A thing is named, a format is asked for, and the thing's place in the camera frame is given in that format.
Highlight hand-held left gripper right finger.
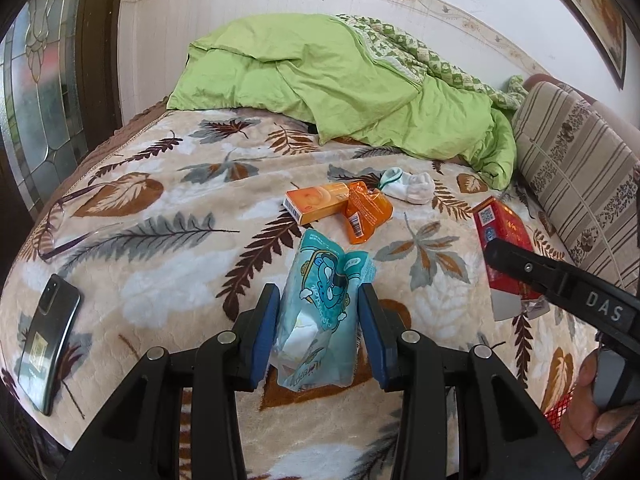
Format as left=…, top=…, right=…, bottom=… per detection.
left=357, top=282, right=583, bottom=480

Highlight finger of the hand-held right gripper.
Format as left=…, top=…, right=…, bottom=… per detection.
left=484, top=237, right=581, bottom=306

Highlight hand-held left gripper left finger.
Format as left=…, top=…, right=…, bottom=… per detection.
left=57, top=282, right=281, bottom=480

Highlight red torn cardboard box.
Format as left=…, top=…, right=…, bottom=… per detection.
left=472, top=196, right=551, bottom=322

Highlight blue wet wipe packet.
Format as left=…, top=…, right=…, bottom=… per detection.
left=270, top=228, right=377, bottom=391

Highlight red plastic basket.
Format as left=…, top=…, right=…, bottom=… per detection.
left=545, top=392, right=573, bottom=433

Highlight orange plastic packet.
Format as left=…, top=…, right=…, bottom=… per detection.
left=345, top=180, right=394, bottom=246

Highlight white sock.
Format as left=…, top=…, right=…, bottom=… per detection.
left=377, top=167, right=436, bottom=206

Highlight orange cardboard box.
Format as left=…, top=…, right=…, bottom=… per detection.
left=283, top=182, right=353, bottom=226

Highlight person's right hand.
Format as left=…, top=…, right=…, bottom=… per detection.
left=562, top=350, right=640, bottom=466

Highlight leaf print fleece blanket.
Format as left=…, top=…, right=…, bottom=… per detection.
left=0, top=107, right=640, bottom=480

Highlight striped brown cushion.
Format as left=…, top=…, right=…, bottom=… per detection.
left=511, top=80, right=640, bottom=291

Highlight dark smartphone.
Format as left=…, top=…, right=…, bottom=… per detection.
left=16, top=274, right=82, bottom=417

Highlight eyeglasses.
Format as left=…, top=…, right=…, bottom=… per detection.
left=32, top=180, right=126, bottom=263

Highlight green patterned quilt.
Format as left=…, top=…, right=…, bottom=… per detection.
left=337, top=14, right=530, bottom=111

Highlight plain green quilt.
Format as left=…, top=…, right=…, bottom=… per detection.
left=166, top=14, right=517, bottom=192

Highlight stained glass door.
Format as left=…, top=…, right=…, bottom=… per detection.
left=0, top=0, right=126, bottom=221

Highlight dark framed wall picture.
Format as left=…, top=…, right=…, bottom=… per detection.
left=530, top=0, right=628, bottom=91

